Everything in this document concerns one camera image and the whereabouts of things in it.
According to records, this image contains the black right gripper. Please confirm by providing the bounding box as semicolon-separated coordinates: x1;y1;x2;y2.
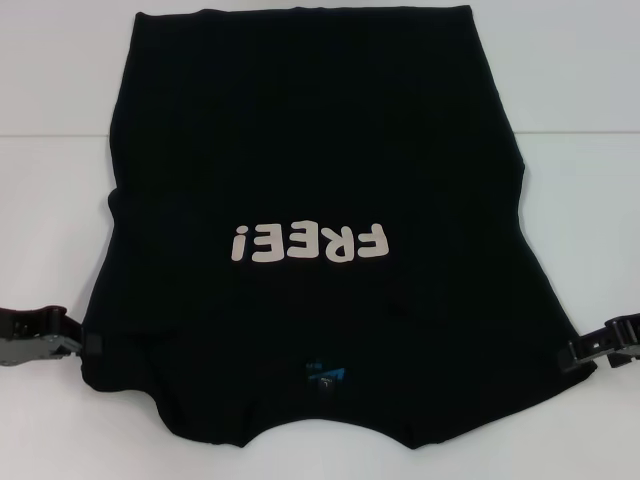
558;312;640;374

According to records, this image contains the black shirt with FREE print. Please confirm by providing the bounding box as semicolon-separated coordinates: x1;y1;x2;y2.
79;4;599;435

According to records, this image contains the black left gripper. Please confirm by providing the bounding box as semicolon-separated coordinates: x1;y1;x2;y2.
0;305;104;366

